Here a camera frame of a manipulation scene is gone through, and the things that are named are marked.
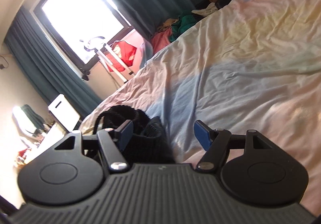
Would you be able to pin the white garment steamer stand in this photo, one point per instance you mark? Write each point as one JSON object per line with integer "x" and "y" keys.
{"x": 99, "y": 46}

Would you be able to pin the teal garment on desk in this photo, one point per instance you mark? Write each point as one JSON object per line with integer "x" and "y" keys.
{"x": 36, "y": 119}

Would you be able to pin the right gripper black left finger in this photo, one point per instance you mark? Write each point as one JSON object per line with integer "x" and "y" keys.
{"x": 109, "y": 144}

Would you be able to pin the dark window frame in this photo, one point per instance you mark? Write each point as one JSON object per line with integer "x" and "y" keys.
{"x": 67, "y": 21}

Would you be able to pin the teal left curtain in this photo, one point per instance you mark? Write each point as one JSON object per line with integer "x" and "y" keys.
{"x": 43, "y": 66}

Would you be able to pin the white chair with dark frame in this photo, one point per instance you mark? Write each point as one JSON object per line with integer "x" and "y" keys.
{"x": 64, "y": 113}

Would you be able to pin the red bag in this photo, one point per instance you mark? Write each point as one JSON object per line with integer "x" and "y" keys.
{"x": 125, "y": 51}

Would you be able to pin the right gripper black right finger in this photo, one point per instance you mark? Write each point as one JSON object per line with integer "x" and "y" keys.
{"x": 218, "y": 142}

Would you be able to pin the white desk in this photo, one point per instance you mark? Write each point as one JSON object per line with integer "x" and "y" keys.
{"x": 30, "y": 148}

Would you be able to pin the pile of colourful clothes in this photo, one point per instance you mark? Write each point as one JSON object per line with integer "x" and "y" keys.
{"x": 172, "y": 28}

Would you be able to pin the pastel bed sheet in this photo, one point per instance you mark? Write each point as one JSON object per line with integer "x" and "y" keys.
{"x": 254, "y": 64}

